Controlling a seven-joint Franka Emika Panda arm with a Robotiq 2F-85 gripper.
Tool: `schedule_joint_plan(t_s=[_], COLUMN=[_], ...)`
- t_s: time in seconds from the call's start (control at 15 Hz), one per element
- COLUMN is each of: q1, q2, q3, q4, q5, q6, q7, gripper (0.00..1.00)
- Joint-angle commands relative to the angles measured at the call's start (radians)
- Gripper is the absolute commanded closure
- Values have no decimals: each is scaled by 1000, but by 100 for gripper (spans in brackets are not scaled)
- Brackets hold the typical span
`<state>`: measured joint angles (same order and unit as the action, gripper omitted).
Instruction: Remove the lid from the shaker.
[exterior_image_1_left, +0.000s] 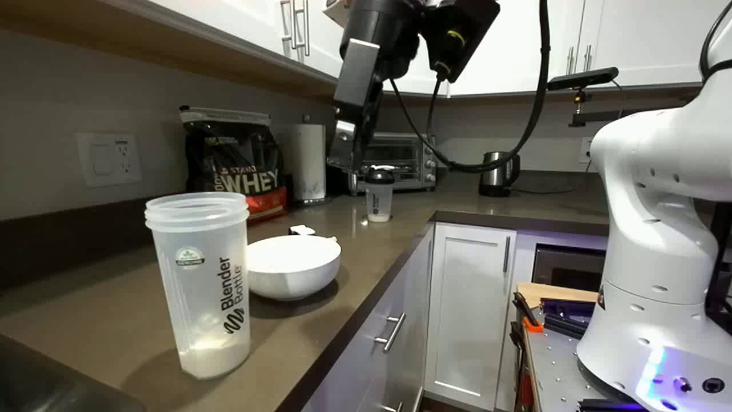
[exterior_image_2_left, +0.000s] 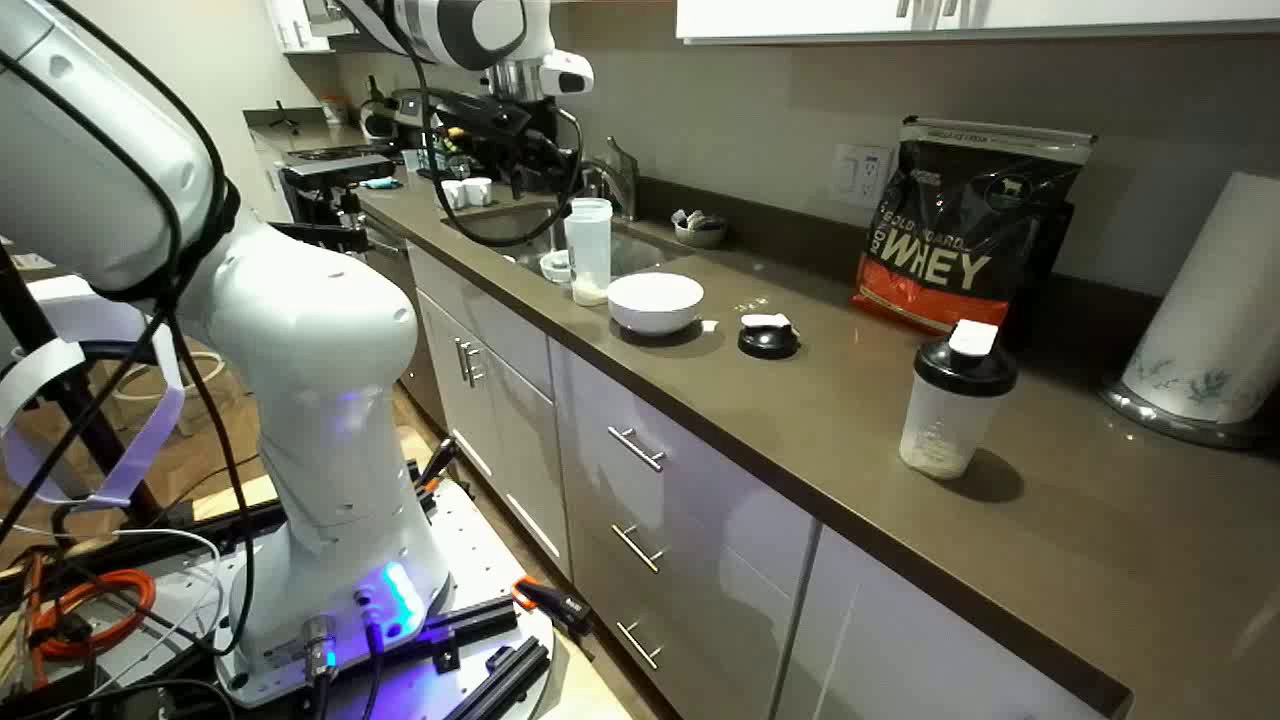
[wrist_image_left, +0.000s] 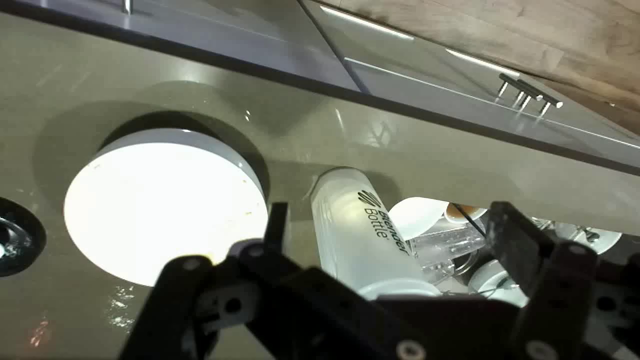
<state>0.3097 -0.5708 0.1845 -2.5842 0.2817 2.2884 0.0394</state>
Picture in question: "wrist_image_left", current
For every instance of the white ceramic bowl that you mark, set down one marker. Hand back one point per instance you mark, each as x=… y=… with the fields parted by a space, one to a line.
x=156 y=194

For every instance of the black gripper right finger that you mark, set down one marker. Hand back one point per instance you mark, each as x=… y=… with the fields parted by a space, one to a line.
x=580 y=307

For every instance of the white lower kitchen cabinets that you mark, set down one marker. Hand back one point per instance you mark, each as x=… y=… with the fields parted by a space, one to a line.
x=328 y=50

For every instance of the silver cabinet drawer handle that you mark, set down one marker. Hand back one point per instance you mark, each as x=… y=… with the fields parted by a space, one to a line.
x=525 y=94

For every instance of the tall translucent plastic cup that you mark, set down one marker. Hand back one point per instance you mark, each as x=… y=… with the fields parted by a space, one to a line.
x=358 y=243

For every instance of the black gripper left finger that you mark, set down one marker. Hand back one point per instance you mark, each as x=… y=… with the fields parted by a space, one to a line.
x=295 y=312

